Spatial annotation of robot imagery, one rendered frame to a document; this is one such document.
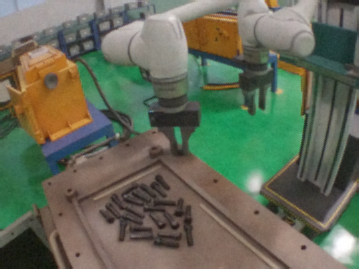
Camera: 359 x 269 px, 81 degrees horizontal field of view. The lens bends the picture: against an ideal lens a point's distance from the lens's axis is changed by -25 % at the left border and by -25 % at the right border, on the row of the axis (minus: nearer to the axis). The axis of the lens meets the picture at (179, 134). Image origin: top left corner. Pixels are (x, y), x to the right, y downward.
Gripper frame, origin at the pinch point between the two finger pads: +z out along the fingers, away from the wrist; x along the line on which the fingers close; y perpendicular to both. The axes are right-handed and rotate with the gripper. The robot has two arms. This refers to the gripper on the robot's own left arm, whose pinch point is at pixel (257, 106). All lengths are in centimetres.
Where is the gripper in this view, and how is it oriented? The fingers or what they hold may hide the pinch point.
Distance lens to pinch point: 93.9
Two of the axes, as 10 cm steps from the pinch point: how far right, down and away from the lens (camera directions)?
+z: 1.2, 8.2, 5.6
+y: 5.4, 4.2, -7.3
